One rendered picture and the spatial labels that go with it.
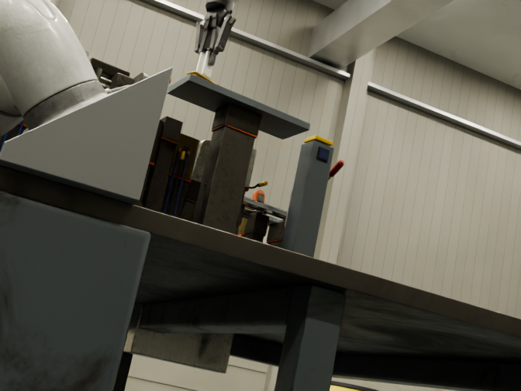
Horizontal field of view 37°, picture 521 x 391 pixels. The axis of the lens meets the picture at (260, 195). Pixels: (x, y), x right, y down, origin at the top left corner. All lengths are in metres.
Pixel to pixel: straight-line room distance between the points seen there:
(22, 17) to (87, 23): 10.32
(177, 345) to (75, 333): 1.35
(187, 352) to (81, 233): 1.38
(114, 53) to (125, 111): 10.39
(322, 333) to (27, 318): 0.55
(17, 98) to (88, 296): 0.39
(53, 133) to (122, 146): 0.11
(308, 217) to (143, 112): 0.87
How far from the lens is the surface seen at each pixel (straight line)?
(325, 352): 1.49
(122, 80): 2.04
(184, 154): 2.11
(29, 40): 1.43
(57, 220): 1.29
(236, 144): 2.01
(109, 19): 11.87
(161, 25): 12.06
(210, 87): 1.97
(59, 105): 1.41
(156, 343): 2.59
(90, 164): 1.28
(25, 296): 1.27
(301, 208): 2.08
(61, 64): 1.42
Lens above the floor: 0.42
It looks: 15 degrees up
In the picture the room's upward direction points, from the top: 12 degrees clockwise
